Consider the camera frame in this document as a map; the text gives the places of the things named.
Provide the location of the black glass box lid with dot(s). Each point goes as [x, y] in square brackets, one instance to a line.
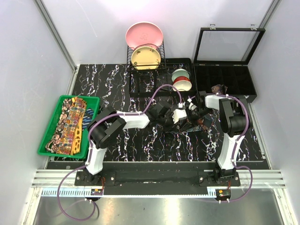
[227, 46]

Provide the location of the navy striped tie in bin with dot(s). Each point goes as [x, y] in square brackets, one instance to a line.
[87, 118]

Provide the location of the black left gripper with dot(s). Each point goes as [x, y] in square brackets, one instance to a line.
[170, 116]

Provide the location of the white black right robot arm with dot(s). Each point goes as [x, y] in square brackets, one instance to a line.
[235, 121]

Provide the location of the green plastic tie bin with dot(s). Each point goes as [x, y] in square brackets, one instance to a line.
[93, 103]

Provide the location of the navy floral tie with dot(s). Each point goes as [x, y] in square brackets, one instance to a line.
[188, 126]

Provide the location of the black wire dish rack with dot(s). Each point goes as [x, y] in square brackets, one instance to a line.
[143, 83]

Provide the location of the pink plate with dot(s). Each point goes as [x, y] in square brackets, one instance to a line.
[142, 33]

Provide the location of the light green bowl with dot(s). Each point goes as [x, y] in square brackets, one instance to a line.
[179, 72]

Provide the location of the black tie storage box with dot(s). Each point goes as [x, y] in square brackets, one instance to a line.
[237, 80]

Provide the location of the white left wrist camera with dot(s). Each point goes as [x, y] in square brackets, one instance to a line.
[179, 113]

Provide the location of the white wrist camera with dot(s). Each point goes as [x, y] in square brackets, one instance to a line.
[190, 105]
[179, 113]

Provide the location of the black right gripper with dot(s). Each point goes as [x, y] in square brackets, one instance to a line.
[188, 114]

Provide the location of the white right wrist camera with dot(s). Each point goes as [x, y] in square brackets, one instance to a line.
[190, 105]

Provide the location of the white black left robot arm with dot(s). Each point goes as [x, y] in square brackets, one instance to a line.
[106, 127]

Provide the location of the rolled dark patterned tie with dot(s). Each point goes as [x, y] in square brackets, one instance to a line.
[219, 88]

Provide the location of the red white bowl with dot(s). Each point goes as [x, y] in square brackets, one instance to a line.
[182, 83]

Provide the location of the yellow plate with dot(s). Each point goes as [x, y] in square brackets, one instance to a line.
[146, 57]

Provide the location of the colourful ties in bin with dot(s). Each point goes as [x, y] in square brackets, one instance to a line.
[67, 136]

